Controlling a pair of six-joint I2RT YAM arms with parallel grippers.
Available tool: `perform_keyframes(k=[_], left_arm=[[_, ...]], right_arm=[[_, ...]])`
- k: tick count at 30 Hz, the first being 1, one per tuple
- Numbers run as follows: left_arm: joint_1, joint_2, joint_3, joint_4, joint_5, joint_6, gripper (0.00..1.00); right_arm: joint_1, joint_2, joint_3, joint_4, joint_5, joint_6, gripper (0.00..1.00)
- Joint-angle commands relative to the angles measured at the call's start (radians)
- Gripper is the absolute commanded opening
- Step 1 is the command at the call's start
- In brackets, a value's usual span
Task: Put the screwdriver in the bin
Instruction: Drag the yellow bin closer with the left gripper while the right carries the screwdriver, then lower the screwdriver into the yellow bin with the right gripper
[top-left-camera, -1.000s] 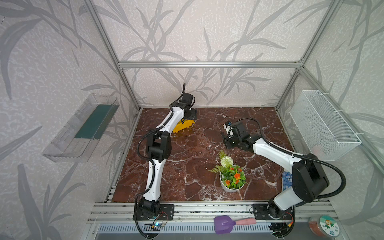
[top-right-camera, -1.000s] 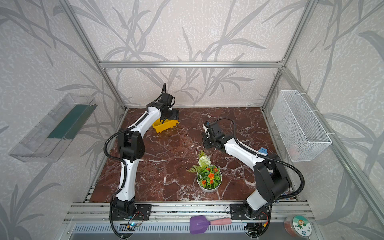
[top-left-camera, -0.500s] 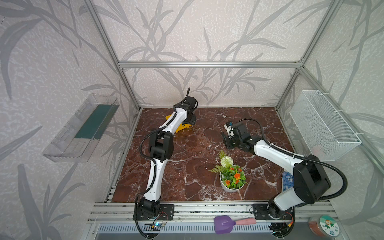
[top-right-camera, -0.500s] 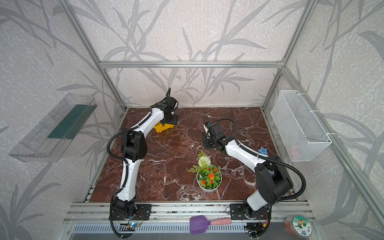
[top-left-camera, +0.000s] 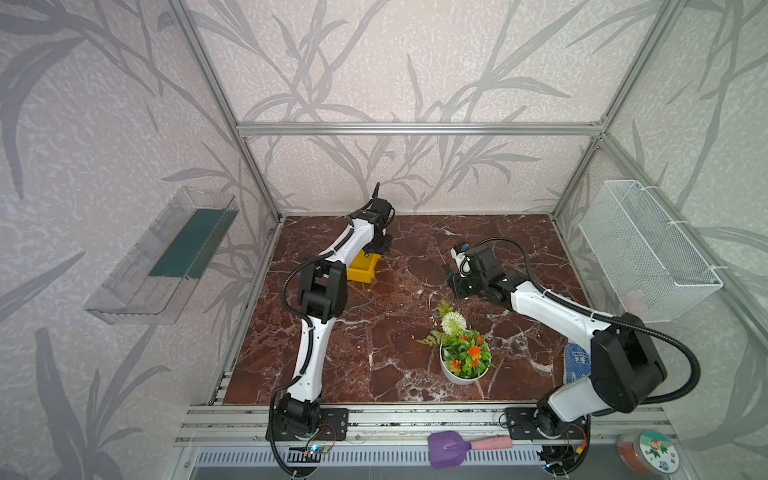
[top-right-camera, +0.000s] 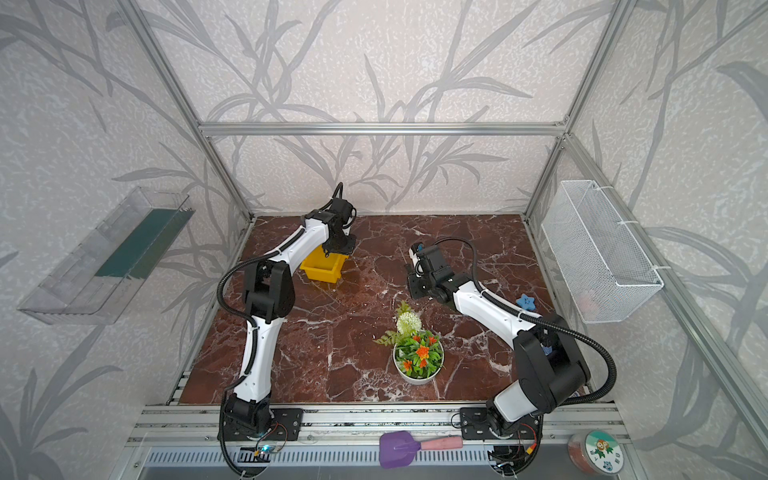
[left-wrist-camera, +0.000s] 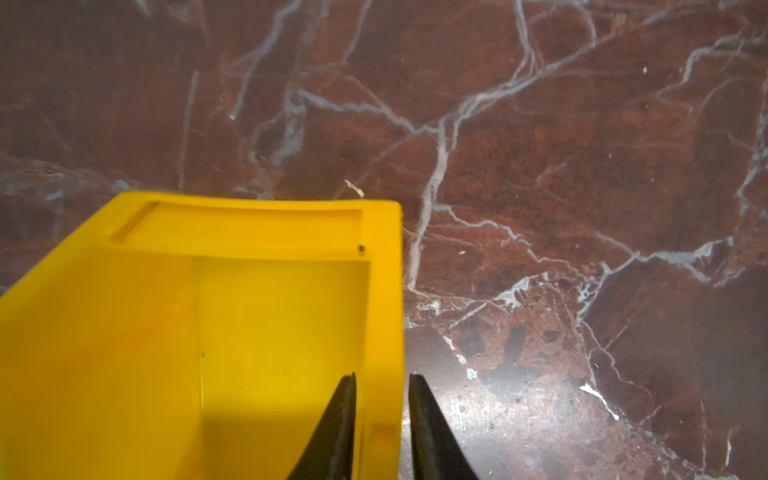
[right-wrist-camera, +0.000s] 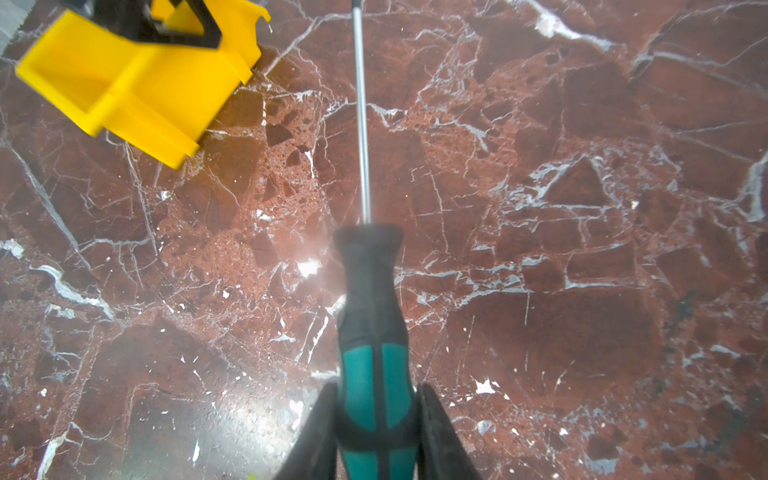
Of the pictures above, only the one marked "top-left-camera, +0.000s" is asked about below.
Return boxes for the yellow plastic bin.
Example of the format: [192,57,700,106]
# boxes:
[347,251,381,284]

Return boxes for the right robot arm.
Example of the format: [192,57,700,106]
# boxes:
[445,244,667,422]

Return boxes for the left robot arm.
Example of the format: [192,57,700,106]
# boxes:
[270,186,395,434]

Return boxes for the potted artificial flowers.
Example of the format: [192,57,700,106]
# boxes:
[417,300,494,385]

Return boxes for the blue cloth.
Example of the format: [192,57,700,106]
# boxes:
[564,343,591,384]

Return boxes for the purple pink toy spatula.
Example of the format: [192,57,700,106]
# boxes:
[428,431,513,469]

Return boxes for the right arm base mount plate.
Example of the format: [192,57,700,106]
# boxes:
[501,406,590,441]

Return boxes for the white wire mesh basket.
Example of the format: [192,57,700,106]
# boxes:
[580,180,723,323]

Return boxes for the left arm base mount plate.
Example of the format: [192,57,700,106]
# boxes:
[266,407,350,442]

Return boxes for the clear plastic wall shelf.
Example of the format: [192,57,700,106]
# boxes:
[85,187,239,325]

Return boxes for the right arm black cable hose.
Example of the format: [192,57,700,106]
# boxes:
[473,237,702,406]

